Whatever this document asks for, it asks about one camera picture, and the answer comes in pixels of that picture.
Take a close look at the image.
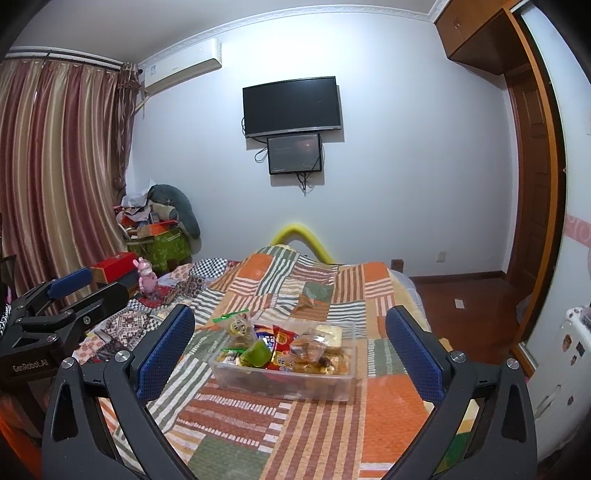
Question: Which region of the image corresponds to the small black wall monitor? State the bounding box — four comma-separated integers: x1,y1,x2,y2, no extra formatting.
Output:
267,133,324,176

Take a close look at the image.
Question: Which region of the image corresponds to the clear brown snack packet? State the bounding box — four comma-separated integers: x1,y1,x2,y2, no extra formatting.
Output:
290,329,326,367

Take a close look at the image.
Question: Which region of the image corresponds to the clear plastic storage container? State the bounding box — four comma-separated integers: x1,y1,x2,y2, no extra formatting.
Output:
209,320,357,402

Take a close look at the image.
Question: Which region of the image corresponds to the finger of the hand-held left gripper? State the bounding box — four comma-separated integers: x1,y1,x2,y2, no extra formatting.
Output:
58,282,129,360
11,267,93,319

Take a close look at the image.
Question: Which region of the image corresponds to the white stickered appliance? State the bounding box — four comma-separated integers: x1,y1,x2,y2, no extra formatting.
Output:
526,302,591,462

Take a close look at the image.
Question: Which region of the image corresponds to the checked printed quilt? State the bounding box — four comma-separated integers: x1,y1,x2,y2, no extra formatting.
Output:
74,256,241,365

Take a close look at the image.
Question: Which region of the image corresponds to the person's left forearm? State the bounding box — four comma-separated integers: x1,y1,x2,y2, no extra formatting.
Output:
0,394,47,467

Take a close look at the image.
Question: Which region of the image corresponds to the striped brown curtain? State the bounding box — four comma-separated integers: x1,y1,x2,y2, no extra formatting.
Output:
0,58,141,319

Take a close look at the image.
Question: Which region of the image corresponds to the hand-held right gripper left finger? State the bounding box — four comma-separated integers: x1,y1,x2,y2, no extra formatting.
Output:
41,304,199,480

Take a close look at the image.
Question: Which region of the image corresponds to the wooden framed sliding wardrobe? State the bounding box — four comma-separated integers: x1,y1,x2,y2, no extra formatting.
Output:
508,0,591,374

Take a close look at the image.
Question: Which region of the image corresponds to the pile of household clutter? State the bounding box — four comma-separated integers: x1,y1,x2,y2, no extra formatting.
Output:
115,194,181,241

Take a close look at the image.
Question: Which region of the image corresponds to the white air conditioner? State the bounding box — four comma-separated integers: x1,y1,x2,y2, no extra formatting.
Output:
139,38,222,96

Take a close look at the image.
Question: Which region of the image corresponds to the red snack packet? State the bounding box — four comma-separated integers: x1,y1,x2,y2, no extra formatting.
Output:
272,324,300,355

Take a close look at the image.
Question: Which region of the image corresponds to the orange green striped patchwork blanket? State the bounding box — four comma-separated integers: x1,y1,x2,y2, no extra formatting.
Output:
76,246,467,480

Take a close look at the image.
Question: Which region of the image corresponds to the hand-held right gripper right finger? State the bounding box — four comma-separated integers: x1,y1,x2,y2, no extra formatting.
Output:
385,305,539,480

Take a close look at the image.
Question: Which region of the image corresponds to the blue snack packet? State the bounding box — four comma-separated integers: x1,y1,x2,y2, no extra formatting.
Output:
253,323,278,354

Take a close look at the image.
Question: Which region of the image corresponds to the wall-mounted black television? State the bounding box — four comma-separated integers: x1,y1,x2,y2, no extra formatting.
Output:
242,76,342,139

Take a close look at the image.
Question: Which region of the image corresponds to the clear zip bag green seal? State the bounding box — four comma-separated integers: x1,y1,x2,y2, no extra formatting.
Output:
213,308,260,354

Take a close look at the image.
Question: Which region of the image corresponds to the pink plush toy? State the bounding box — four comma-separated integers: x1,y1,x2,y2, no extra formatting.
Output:
134,258,160,296

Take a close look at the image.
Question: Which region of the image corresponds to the yellow foam tube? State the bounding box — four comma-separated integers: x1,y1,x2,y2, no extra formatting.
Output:
270,223,333,264

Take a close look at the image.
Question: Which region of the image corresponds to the red box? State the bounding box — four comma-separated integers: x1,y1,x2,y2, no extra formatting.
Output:
91,251,139,284

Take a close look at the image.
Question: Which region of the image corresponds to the white bed sheet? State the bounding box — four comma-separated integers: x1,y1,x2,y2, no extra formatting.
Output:
402,272,423,305

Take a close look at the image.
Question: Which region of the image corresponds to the wooden overhead cabinet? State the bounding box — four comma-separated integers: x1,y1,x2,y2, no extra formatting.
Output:
434,0,522,77

